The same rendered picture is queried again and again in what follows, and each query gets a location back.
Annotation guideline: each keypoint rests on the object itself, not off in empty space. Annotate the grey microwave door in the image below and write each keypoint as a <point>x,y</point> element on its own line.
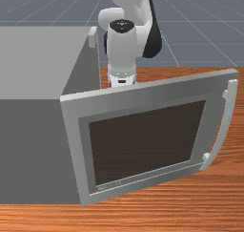
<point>143,92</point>

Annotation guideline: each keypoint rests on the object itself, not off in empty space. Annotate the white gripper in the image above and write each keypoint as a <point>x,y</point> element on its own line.
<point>122,78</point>

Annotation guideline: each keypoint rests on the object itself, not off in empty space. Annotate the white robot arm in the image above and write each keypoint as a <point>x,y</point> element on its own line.
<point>122,45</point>

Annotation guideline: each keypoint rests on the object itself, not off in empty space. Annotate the grey microwave oven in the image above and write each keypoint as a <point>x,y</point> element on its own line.
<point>35,130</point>

